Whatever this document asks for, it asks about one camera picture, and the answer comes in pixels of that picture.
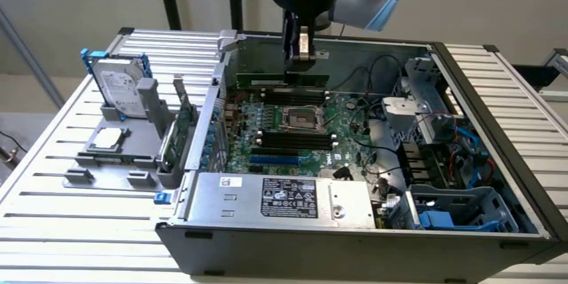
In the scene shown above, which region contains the blue expansion slot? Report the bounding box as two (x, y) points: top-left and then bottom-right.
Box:
(249, 154), (299, 166)

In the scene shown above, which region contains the blue disk caddy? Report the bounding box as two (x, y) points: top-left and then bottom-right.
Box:
(79, 49), (154, 119)

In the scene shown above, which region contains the black RAM slot bank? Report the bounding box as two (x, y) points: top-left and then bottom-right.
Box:
(259, 86), (327, 106)
(253, 128), (335, 151)

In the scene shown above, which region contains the green RAM stick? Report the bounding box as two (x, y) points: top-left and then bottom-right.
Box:
(234, 72), (331, 89)

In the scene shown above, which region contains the green motherboard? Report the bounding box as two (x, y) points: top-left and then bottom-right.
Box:
(210, 86), (378, 178)

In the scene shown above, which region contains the open black PC case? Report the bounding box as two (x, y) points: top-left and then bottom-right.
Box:
(153, 29), (568, 277)

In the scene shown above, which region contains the green graphics card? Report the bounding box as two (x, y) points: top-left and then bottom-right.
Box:
(157, 73), (197, 169)

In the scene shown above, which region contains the grey metal drive cage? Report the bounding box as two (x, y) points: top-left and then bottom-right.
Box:
(401, 57), (467, 146)

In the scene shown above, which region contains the CPU socket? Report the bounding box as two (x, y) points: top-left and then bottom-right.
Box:
(279, 105), (325, 131)

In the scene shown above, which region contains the red wire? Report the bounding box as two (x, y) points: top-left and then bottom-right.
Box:
(446, 150), (495, 182)

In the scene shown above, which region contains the grey parts rack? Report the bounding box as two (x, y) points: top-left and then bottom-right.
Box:
(59, 76), (197, 192)

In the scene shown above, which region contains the silver hard disk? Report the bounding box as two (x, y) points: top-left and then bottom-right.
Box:
(94, 59), (149, 119)

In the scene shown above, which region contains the blue SATA wire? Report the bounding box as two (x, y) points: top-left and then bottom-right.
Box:
(445, 123), (481, 154)

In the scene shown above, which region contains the silver power supply unit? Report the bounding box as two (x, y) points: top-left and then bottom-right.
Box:
(181, 172), (378, 230)

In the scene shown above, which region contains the silver CPU chip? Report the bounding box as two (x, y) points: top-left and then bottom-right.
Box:
(94, 128), (123, 148)

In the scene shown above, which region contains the aluminium frame profile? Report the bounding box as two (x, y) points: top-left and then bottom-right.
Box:
(537, 47), (568, 96)

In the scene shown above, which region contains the black looped wire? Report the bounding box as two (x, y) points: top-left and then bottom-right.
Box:
(366, 55), (405, 96)

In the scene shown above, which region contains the blue-grey disk bay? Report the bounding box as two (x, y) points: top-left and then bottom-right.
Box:
(405, 183), (521, 232)

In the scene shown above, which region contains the slanted metal frame leg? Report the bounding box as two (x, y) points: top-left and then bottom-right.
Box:
(0, 6), (63, 109)

